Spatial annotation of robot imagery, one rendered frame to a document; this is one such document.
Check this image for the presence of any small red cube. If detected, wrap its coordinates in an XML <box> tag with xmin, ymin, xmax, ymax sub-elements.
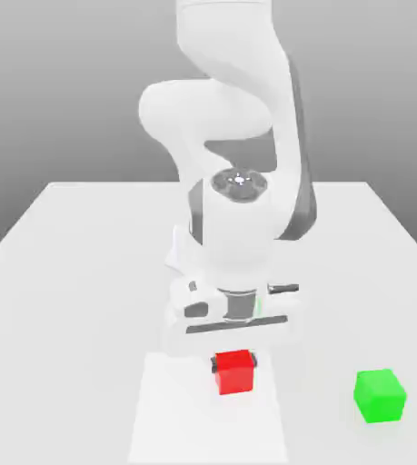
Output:
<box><xmin>213</xmin><ymin>349</ymin><xmax>255</xmax><ymax>396</ymax></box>

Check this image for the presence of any small green cube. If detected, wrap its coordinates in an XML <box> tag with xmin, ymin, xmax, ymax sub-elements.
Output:
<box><xmin>352</xmin><ymin>368</ymin><xmax>408</xmax><ymax>425</ymax></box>

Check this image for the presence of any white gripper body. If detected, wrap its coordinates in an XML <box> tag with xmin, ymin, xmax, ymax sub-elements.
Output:
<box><xmin>161</xmin><ymin>311</ymin><xmax>303</xmax><ymax>360</ymax></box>

